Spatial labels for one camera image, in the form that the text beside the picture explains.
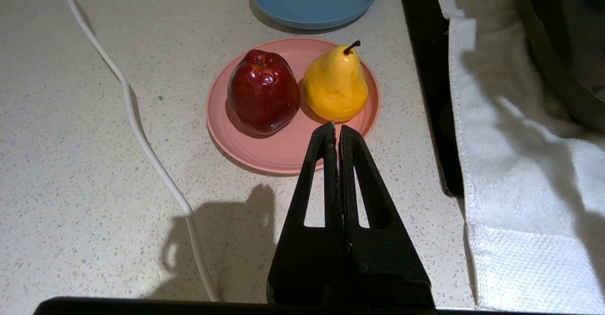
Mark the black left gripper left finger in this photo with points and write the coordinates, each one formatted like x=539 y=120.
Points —
x=307 y=267

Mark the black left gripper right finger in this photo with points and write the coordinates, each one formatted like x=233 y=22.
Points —
x=387 y=267

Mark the dark grey rice cooker base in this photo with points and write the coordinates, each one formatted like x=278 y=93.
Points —
x=567 y=45

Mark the pink plate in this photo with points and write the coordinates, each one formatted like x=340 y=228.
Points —
x=279 y=152

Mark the white towel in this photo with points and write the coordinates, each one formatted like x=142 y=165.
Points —
x=510 y=187

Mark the red apple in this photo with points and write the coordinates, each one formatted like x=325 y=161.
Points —
x=262 y=92

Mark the yellow pear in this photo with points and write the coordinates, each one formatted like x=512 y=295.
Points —
x=335 y=88

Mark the black flat strip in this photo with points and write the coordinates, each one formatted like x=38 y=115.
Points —
x=425 y=69

